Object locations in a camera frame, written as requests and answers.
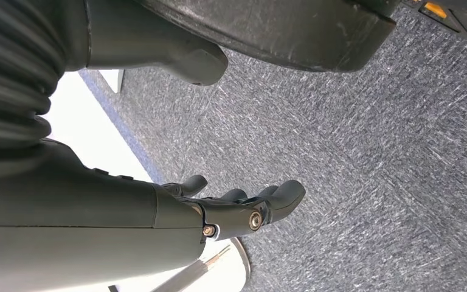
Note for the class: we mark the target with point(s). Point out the dark grey robot body shell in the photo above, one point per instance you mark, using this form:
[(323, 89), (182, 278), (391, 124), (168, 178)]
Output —
[(278, 32)]

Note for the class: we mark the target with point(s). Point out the yellow black frame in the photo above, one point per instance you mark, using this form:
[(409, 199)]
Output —
[(459, 22)]

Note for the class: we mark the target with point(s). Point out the grey kiosk stand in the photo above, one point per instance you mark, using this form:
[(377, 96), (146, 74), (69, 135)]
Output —
[(114, 78)]

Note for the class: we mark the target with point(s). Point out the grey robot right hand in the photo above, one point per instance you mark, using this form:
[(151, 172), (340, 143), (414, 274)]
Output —
[(76, 223)]

